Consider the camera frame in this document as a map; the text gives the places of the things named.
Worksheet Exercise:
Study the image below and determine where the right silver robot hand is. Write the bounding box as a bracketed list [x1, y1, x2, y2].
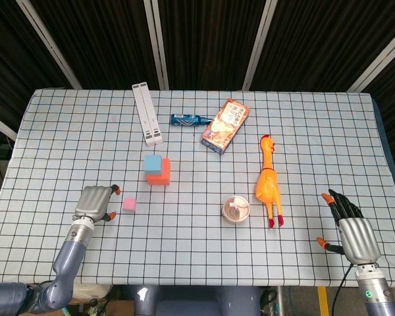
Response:
[316, 188, 382, 265]

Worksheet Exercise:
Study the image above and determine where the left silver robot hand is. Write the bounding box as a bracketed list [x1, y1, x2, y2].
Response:
[72, 184, 122, 223]

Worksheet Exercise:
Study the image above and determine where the pink foam cube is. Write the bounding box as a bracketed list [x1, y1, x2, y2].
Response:
[122, 197, 138, 213]

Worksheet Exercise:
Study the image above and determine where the light blue foam cube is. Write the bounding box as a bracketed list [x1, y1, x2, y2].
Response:
[144, 155, 163, 175]

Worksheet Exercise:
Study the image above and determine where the orange foam cube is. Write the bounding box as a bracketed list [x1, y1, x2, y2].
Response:
[146, 157, 171, 186]

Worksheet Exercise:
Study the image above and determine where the white plastic bag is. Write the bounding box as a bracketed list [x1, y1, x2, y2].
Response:
[72, 284, 112, 301]

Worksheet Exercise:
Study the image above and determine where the yellow rubber chicken toy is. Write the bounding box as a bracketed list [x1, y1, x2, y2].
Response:
[254, 134, 286, 228]

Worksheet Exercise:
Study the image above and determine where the white rectangular box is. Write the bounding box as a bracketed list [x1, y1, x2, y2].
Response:
[131, 82, 164, 147]

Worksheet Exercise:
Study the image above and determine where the white black checked tablecloth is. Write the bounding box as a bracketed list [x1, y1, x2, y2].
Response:
[0, 87, 395, 286]

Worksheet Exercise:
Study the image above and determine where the blue drink bottle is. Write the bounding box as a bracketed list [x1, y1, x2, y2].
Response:
[170, 113, 213, 128]

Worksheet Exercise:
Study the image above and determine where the clear jar of rubber bands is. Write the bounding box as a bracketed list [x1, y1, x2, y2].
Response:
[221, 194, 251, 225]

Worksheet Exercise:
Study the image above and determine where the grey-blue robot torso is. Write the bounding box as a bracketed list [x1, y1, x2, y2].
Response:
[133, 284, 261, 316]

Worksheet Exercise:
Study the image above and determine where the orange blue snack box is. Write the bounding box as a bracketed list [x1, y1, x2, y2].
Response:
[200, 97, 251, 155]

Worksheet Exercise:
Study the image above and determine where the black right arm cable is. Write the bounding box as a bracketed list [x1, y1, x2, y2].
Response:
[334, 263, 356, 316]

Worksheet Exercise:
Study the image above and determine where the white partition post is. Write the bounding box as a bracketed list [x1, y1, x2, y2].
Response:
[0, 110, 19, 141]
[241, 0, 278, 91]
[346, 24, 395, 93]
[15, 0, 84, 90]
[143, 0, 170, 91]

